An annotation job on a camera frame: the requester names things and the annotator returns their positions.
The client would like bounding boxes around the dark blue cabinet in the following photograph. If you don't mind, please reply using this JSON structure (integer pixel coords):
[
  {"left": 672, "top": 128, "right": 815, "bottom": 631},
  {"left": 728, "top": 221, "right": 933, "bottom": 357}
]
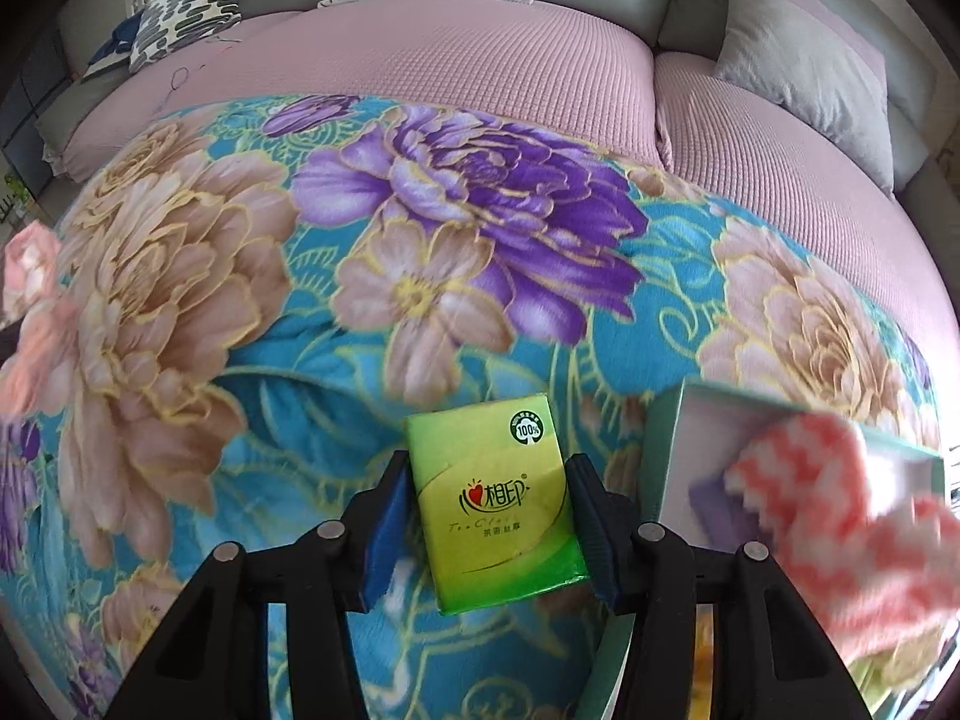
[{"left": 0, "top": 22, "right": 68, "bottom": 166}]

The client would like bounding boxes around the green tissue pack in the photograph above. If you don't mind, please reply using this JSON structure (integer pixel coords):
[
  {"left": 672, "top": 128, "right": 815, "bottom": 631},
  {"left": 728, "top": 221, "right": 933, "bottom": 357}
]
[{"left": 405, "top": 392, "right": 590, "bottom": 618}]

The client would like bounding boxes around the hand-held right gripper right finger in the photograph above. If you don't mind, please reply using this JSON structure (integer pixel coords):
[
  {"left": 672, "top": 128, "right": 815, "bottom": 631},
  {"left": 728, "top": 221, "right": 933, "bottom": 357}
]
[{"left": 564, "top": 452, "right": 875, "bottom": 720}]

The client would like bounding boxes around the pink white striped cloth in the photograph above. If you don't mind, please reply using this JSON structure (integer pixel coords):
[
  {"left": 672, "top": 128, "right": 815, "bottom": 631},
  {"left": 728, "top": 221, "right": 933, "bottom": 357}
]
[{"left": 721, "top": 411, "right": 960, "bottom": 665}]

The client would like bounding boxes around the floral teal blanket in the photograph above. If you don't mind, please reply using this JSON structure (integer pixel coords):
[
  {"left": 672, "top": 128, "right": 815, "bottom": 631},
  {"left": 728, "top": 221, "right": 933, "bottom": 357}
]
[{"left": 0, "top": 94, "right": 946, "bottom": 720}]

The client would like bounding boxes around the purple and grey pillow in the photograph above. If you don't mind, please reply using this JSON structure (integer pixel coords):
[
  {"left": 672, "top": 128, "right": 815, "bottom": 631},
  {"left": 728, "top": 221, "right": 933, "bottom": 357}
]
[{"left": 712, "top": 0, "right": 912, "bottom": 192}]

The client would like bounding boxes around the purple cloth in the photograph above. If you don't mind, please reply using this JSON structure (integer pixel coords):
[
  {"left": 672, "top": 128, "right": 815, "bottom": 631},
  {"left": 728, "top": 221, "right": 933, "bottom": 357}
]
[{"left": 688, "top": 481, "right": 760, "bottom": 550}]

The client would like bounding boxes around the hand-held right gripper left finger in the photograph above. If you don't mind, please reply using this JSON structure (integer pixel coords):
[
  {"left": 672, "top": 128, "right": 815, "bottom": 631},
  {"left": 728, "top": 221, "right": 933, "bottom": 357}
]
[{"left": 105, "top": 450, "right": 410, "bottom": 720}]

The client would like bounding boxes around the black white patterned pillow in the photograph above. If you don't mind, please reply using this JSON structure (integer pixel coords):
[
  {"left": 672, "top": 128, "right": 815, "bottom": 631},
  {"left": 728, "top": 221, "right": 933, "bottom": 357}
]
[{"left": 129, "top": 0, "right": 256, "bottom": 74}]

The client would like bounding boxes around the teal box with white inside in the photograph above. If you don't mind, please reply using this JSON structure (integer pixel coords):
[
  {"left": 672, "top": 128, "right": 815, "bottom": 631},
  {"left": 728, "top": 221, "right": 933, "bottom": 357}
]
[{"left": 585, "top": 379, "right": 947, "bottom": 720}]

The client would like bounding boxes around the pink quilted sofa seat cover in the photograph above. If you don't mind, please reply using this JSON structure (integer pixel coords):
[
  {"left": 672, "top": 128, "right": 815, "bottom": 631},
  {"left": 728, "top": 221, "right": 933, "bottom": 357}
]
[
  {"left": 652, "top": 52, "right": 960, "bottom": 361},
  {"left": 60, "top": 0, "right": 668, "bottom": 166}
]

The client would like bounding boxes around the blue white cushion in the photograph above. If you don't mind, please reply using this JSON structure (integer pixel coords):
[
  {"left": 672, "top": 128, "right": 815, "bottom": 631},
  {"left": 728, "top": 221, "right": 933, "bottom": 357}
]
[{"left": 82, "top": 15, "right": 143, "bottom": 80}]

